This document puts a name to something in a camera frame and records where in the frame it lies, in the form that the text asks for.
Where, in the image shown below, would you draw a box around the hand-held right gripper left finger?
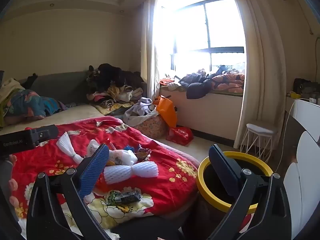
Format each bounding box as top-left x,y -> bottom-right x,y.
26,144 -> 118,240

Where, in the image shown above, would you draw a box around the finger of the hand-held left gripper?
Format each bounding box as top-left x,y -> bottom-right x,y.
24,124 -> 59,147

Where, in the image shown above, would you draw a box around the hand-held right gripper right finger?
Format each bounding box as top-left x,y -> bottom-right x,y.
207,144 -> 292,240

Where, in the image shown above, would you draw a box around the yellow-rimmed trash bin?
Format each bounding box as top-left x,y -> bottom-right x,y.
185,151 -> 274,240

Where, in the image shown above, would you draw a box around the person's left hand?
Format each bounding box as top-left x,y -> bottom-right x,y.
7,154 -> 18,207

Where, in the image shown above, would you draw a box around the white printed packet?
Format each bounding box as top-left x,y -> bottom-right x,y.
87,139 -> 101,156

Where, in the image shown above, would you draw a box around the white foam net sleeve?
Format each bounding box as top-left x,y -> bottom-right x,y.
103,161 -> 160,185
56,131 -> 85,165

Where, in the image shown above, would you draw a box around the blue floral quilt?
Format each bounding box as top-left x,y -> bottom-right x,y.
0,89 -> 68,125

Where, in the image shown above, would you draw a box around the white plastic bag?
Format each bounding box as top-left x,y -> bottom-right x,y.
107,149 -> 138,167

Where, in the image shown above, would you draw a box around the red floral blanket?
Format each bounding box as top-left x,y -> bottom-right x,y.
10,116 -> 200,240
0,104 -> 200,220

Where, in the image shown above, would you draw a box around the green and black snack packet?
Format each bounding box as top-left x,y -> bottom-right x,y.
106,190 -> 142,206

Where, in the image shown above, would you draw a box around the grey headboard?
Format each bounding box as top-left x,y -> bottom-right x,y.
15,71 -> 100,105

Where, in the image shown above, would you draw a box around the purple foil wrapper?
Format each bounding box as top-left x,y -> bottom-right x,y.
136,147 -> 152,161

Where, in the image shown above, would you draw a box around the black cloth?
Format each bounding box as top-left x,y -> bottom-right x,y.
24,73 -> 38,90

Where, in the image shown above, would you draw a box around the cream garment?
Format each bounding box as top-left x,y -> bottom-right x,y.
0,77 -> 26,101

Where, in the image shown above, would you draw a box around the red plastic bag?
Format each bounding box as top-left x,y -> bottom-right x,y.
166,126 -> 194,146

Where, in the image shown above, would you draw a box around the white window seat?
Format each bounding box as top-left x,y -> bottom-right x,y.
159,85 -> 244,141

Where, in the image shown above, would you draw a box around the floral fabric laundry basket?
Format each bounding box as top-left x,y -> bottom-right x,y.
132,114 -> 168,140

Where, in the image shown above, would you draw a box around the lavender garment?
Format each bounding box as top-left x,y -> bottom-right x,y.
123,97 -> 160,126

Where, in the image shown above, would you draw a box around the white petal-back chair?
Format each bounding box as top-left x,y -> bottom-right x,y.
282,130 -> 320,240

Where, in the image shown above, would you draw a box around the orange shopping bag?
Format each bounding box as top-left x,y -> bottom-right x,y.
153,95 -> 178,128

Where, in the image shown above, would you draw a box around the pile of mixed clothes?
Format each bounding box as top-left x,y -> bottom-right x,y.
86,64 -> 148,116

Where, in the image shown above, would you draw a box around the navy padded jacket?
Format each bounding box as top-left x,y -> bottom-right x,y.
178,72 -> 218,100

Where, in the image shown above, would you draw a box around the wide cream curtain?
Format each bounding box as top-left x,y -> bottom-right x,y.
225,0 -> 291,156

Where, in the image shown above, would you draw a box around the white vanity table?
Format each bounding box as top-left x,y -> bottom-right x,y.
285,96 -> 320,143

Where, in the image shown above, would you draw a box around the orange and white clothes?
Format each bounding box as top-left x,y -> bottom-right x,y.
160,74 -> 186,92

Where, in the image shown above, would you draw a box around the dark bag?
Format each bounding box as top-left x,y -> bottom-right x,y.
292,78 -> 320,98

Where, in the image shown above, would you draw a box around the dark framed window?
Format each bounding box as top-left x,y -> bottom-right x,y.
159,0 -> 247,73

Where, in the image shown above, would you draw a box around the narrow cream curtain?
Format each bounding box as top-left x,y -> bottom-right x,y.
139,0 -> 161,101

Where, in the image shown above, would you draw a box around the white wire stool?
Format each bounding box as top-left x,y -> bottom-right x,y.
240,120 -> 278,165

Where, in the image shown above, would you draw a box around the white power cable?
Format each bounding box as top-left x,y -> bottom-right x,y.
274,97 -> 303,171

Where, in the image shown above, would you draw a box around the thin wall cable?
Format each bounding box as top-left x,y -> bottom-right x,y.
281,0 -> 315,36

